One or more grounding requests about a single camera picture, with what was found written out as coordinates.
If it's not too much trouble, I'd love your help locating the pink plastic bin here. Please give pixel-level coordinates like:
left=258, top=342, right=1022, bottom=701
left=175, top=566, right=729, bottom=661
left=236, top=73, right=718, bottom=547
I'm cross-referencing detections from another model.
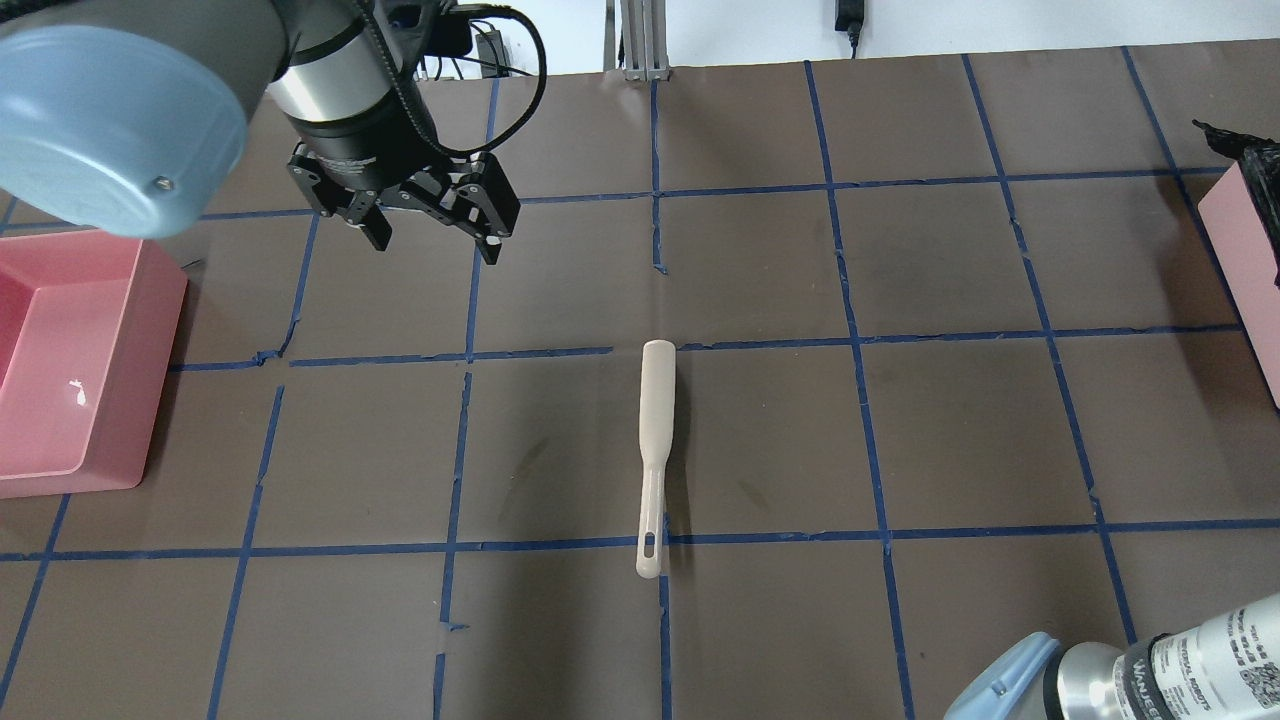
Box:
left=1, top=231, right=188, bottom=498

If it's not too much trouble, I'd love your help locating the aluminium frame post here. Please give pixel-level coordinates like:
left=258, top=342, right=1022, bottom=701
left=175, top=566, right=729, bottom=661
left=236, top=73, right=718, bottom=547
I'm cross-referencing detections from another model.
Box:
left=604, top=1, right=671, bottom=82

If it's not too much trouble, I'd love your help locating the beige hand brush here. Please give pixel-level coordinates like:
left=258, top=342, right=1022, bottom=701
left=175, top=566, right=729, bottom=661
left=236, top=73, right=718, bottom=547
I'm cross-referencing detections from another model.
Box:
left=635, top=340, right=676, bottom=579

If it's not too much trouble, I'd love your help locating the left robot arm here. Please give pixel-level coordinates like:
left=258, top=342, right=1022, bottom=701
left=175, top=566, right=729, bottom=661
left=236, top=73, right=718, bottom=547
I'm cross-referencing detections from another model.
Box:
left=1, top=1, right=527, bottom=264

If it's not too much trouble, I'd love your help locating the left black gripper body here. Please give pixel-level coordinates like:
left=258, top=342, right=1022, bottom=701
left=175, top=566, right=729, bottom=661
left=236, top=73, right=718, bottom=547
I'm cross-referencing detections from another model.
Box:
left=287, top=142, right=521, bottom=238

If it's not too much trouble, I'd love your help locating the black cable bundle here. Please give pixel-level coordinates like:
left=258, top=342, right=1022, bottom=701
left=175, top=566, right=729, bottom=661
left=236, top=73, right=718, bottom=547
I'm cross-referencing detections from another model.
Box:
left=420, top=0, right=550, bottom=81

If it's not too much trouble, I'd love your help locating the black power adapter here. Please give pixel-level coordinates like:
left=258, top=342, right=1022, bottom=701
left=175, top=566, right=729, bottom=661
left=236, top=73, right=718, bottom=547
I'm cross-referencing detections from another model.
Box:
left=835, top=0, right=867, bottom=56

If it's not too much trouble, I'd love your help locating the pink bin with black bag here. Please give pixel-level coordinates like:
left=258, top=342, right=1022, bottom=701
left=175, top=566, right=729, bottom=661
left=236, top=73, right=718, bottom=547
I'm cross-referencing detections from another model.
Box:
left=1192, top=119, right=1279, bottom=405

